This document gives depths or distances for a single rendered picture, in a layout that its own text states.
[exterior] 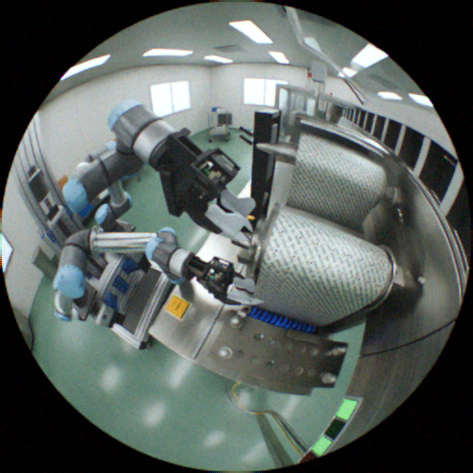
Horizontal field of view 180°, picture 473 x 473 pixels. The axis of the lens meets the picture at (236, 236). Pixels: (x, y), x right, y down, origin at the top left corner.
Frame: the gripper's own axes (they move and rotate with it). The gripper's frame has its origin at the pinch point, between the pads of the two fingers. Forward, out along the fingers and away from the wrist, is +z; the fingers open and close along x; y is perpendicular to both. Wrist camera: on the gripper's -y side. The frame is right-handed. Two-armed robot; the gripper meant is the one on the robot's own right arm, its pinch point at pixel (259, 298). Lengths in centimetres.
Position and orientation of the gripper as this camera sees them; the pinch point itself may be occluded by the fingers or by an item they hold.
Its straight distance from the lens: 43.0
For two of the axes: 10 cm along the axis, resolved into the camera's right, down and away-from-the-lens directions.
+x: 4.1, -7.1, 5.8
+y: 0.0, -6.3, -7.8
